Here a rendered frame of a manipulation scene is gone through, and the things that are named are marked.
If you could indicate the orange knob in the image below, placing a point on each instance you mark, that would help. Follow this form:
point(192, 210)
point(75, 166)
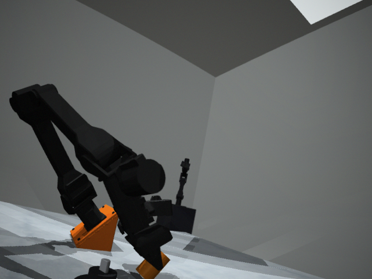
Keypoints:
point(147, 271)

